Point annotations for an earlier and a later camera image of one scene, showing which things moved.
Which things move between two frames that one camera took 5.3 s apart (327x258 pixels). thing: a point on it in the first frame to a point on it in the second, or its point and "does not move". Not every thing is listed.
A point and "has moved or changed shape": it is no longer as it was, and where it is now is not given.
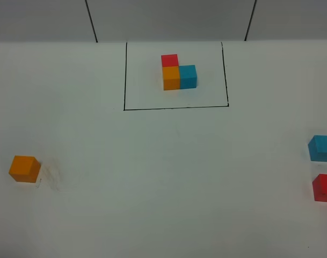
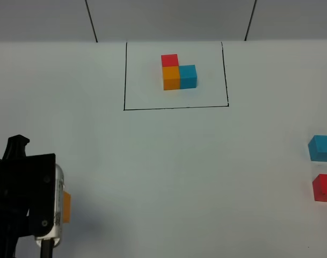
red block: (324, 186) does not move
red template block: (169, 60) does not move
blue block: (321, 148) does not move
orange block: (24, 169) has moved or changed shape
